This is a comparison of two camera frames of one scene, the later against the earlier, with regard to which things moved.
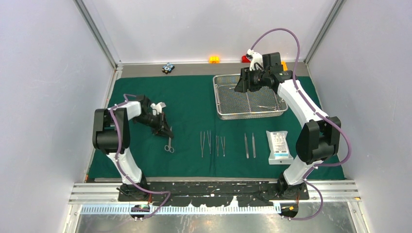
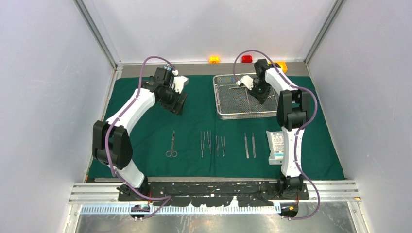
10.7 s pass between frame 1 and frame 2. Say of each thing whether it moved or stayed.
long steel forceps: stayed
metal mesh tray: stayed
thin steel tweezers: stayed
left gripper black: moved
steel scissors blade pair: moved
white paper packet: stayed
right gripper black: moved
